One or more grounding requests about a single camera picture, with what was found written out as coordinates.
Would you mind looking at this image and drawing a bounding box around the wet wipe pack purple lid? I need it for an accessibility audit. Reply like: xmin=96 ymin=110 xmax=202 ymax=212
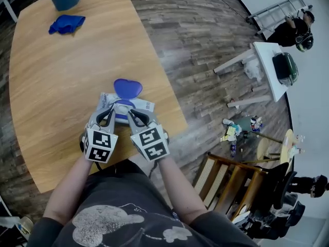
xmin=96 ymin=78 xmax=156 ymax=125

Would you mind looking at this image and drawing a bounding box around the black backpack green trim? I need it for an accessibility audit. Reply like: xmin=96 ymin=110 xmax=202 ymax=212
xmin=295 ymin=33 xmax=315 ymax=52

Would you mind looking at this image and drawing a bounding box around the dark green bag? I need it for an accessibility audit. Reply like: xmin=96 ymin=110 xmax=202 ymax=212
xmin=272 ymin=51 xmax=299 ymax=87

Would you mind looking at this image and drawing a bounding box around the white plastic bag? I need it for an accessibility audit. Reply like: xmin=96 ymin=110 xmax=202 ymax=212
xmin=242 ymin=59 xmax=263 ymax=82

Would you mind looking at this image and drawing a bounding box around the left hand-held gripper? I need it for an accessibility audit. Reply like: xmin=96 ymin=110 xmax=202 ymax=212
xmin=81 ymin=107 xmax=119 ymax=164

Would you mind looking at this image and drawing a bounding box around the wooden cane chair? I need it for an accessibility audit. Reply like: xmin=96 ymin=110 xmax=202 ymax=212
xmin=220 ymin=163 xmax=268 ymax=221
xmin=192 ymin=151 xmax=232 ymax=203

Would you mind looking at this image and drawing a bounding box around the black office chair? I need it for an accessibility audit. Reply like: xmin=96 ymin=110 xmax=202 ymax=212
xmin=271 ymin=162 xmax=298 ymax=211

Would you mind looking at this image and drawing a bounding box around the rubbish pile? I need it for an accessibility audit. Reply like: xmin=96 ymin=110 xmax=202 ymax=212
xmin=220 ymin=116 xmax=264 ymax=143

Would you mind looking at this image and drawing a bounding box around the pale round container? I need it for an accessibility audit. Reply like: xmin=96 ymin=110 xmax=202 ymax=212
xmin=14 ymin=216 xmax=34 ymax=242

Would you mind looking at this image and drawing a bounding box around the black bag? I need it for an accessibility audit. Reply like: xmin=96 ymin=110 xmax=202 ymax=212
xmin=284 ymin=200 xmax=307 ymax=228

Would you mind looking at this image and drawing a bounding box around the grey cable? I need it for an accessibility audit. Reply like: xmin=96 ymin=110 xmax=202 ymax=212
xmin=149 ymin=160 xmax=159 ymax=179

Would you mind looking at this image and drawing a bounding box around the grey ladder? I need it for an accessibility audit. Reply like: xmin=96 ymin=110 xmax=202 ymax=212
xmin=246 ymin=0 xmax=313 ymax=36

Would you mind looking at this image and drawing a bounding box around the blue cloth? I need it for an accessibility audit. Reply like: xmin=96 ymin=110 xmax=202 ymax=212
xmin=48 ymin=14 xmax=86 ymax=35

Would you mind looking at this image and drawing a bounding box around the person's left forearm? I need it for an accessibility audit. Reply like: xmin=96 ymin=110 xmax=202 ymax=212
xmin=42 ymin=155 xmax=94 ymax=226

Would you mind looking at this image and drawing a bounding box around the person's dark grey T-shirt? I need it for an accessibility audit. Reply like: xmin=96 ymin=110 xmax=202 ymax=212
xmin=26 ymin=159 xmax=259 ymax=247

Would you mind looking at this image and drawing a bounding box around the black floor cable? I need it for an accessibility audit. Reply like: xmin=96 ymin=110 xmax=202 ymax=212
xmin=205 ymin=0 xmax=250 ymax=21

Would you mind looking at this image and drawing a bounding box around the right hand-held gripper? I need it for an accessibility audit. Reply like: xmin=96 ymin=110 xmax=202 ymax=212
xmin=127 ymin=109 xmax=170 ymax=162

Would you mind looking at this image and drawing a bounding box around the round wooden table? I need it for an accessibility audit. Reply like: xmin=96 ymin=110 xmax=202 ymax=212
xmin=241 ymin=128 xmax=295 ymax=165

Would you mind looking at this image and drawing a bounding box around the person's right forearm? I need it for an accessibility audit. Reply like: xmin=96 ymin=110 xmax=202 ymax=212
xmin=157 ymin=156 xmax=208 ymax=225

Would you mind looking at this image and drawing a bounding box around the white table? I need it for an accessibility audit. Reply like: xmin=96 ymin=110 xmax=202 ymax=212
xmin=213 ymin=41 xmax=289 ymax=109

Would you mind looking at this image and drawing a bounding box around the white desk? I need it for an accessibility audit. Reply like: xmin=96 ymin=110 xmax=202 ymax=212
xmin=0 ymin=0 xmax=42 ymax=23

